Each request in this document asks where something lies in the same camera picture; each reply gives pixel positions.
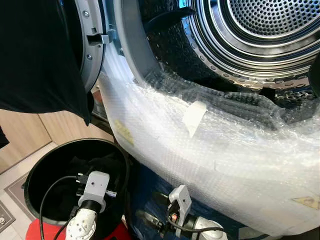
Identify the large black hanging cloth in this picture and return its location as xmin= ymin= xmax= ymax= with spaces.
xmin=0 ymin=0 xmax=96 ymax=126

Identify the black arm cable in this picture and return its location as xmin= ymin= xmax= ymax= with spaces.
xmin=39 ymin=175 xmax=81 ymax=240
xmin=167 ymin=220 xmax=226 ymax=236

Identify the grey rubber door gasket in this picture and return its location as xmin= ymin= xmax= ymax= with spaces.
xmin=114 ymin=0 xmax=166 ymax=86

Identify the black round laundry bin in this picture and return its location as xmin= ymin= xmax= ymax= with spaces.
xmin=23 ymin=138 xmax=132 ymax=240

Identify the black drum paddle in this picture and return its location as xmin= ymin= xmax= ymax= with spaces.
xmin=145 ymin=7 xmax=197 ymax=33

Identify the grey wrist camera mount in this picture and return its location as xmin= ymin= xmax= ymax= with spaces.
xmin=168 ymin=185 xmax=193 ymax=223
xmin=82 ymin=171 xmax=111 ymax=203

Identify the yellow triangle warning sticker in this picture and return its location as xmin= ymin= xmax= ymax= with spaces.
xmin=292 ymin=196 xmax=320 ymax=210

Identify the clear bubble wrap sheet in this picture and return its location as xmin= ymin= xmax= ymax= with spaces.
xmin=97 ymin=50 xmax=320 ymax=237

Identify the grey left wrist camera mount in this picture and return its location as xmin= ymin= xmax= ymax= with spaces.
xmin=82 ymin=171 xmax=111 ymax=203

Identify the perforated steel washer drum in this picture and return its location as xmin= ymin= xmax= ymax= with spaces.
xmin=140 ymin=0 xmax=320 ymax=108

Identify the black clothes pile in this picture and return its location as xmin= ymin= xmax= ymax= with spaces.
xmin=65 ymin=154 xmax=126 ymax=201

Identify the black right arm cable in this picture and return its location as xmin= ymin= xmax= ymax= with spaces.
xmin=167 ymin=220 xmax=226 ymax=236

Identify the red stool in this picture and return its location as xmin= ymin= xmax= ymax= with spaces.
xmin=25 ymin=219 xmax=132 ymax=240

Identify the grey-rimmed washer door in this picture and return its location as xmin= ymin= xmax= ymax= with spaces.
xmin=75 ymin=0 xmax=123 ymax=93

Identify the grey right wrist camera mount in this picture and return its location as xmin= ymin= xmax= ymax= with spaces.
xmin=168 ymin=185 xmax=193 ymax=223

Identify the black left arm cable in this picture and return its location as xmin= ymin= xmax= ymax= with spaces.
xmin=39 ymin=175 xmax=81 ymax=240

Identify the light wooden cabinet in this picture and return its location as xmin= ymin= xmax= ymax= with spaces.
xmin=0 ymin=107 xmax=113 ymax=173

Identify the white tape strip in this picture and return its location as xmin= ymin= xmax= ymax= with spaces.
xmin=182 ymin=101 xmax=208 ymax=138

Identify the white front-load washing machine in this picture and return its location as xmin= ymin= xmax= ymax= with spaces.
xmin=97 ymin=0 xmax=320 ymax=238

